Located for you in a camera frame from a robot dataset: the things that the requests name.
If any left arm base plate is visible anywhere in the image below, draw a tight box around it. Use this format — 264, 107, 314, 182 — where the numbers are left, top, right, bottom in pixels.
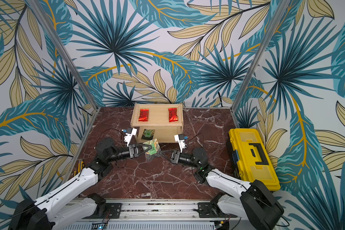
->
84, 203, 122, 219

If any aluminium front rail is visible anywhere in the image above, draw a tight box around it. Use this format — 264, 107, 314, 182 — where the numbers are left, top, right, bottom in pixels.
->
31, 199, 282, 230

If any yellow black utility knife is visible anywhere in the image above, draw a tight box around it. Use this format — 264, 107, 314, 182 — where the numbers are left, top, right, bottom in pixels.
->
73, 159, 84, 176

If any yellow black toolbox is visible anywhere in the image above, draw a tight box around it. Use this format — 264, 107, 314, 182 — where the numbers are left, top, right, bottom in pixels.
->
226, 128, 280, 192

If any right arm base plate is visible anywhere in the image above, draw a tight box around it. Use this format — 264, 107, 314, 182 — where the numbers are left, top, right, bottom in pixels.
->
195, 202, 237, 218

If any light wooden two-tier shelf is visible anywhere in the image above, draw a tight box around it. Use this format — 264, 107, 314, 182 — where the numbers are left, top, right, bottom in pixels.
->
130, 104, 184, 143

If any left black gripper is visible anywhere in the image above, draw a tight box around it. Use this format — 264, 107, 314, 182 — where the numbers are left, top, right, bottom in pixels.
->
107, 143, 152, 163

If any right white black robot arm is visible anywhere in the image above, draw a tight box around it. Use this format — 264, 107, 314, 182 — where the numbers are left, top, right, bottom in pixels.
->
159, 148, 284, 230

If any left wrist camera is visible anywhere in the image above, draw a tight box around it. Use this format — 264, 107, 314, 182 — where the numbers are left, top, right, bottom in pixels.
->
122, 128, 137, 146

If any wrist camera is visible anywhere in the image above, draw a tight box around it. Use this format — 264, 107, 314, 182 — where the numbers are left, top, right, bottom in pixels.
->
174, 134, 188, 153
122, 128, 137, 146

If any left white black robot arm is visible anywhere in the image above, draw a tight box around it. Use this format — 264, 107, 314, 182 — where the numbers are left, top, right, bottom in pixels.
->
9, 138, 152, 230

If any aluminium corner post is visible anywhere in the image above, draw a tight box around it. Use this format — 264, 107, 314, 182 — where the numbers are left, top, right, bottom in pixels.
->
27, 0, 98, 110
231, 1, 289, 115

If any red tea bag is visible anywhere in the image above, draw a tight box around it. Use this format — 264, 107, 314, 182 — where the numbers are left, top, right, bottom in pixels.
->
168, 108, 178, 122
138, 109, 149, 122

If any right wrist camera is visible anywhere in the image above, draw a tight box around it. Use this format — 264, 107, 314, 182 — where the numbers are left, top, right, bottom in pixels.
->
174, 134, 188, 153

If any left aluminium corner post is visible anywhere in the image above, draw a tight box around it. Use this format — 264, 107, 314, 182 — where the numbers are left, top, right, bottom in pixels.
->
27, 0, 98, 110

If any green tea bag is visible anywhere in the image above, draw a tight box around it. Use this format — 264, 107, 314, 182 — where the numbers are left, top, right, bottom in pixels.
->
144, 139, 161, 156
141, 129, 155, 140

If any right aluminium corner post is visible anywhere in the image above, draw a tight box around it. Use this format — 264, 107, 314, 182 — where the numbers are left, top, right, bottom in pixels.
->
231, 1, 289, 115

